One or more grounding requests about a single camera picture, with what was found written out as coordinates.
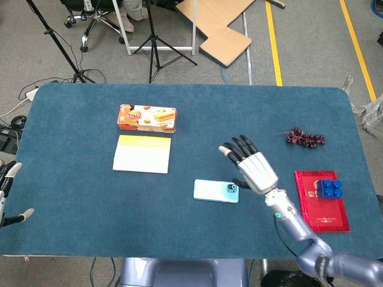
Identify dark red grape bunch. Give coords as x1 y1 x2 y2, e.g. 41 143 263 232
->
277 126 327 148

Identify blue toy building brick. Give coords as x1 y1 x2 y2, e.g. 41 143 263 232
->
317 179 344 200

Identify office chair base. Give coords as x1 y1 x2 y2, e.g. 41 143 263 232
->
59 0 126 53

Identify seated person grey trousers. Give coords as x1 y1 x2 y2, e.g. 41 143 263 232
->
107 0 149 33

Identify black foot pedal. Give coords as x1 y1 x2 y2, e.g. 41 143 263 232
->
0 125 22 155

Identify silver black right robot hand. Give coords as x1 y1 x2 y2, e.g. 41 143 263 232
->
218 135 279 196

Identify orange biscuit box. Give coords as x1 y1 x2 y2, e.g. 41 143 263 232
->
116 103 178 134

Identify white desk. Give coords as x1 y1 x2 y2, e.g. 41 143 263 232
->
112 0 197 56

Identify black bag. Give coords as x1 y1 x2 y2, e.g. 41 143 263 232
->
262 270 324 287

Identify red hardcover book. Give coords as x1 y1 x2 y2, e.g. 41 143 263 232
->
294 170 351 234

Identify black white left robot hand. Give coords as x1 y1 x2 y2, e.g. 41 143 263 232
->
0 161 35 228

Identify lilac robot torso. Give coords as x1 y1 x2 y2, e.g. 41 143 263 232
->
119 257 249 287

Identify clear plastic bag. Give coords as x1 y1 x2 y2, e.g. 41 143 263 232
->
354 95 383 135

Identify blue table cloth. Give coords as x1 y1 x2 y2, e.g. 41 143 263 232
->
0 83 376 259

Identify black tripod stand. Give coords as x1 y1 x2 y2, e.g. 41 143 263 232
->
133 0 198 84
25 0 96 84

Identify brown cardboard sheet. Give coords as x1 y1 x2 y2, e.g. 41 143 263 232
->
175 0 257 67

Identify light blue smartphone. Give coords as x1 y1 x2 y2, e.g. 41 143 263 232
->
193 179 241 204

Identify white yellow notebook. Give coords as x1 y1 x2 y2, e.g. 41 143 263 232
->
112 134 172 175

